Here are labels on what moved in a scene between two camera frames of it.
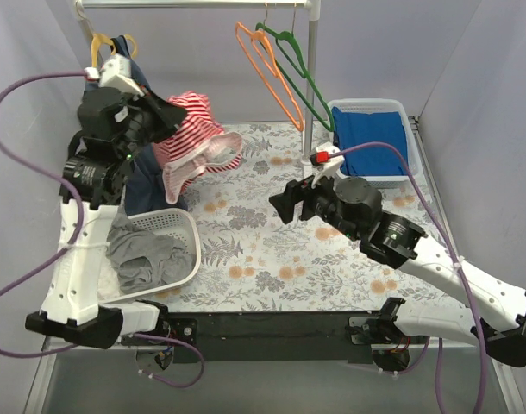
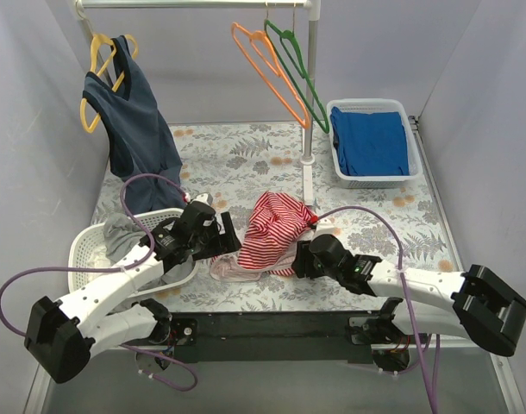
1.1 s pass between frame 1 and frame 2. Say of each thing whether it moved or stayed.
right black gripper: moved
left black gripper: moved
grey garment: stayed
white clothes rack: stayed
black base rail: stayed
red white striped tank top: moved
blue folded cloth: stayed
